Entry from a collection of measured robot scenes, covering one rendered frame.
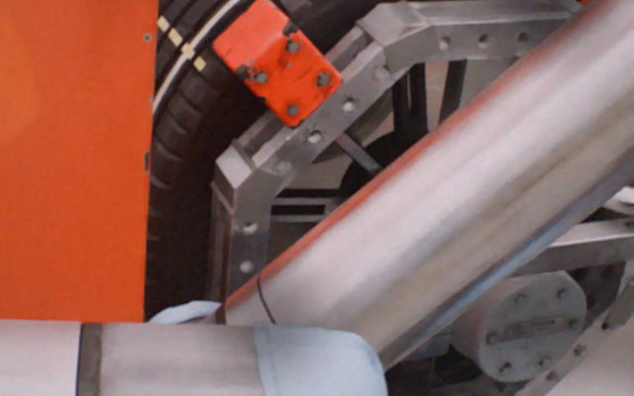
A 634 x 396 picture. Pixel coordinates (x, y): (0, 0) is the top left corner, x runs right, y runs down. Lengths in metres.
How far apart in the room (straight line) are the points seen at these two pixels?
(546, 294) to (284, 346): 0.78
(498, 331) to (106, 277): 0.39
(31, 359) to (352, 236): 0.18
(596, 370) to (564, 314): 1.50
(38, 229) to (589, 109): 0.57
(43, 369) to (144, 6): 0.54
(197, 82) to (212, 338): 0.79
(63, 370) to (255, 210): 0.76
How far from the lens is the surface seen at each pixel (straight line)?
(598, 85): 0.52
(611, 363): 2.76
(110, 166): 0.97
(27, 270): 1.00
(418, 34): 1.16
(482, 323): 1.18
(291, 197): 1.31
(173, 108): 1.23
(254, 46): 1.11
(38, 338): 0.43
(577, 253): 1.12
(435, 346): 1.05
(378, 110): 1.82
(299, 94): 1.13
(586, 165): 0.53
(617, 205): 1.16
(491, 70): 1.23
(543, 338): 1.23
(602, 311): 1.49
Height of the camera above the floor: 1.50
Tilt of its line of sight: 28 degrees down
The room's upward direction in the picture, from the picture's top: 7 degrees clockwise
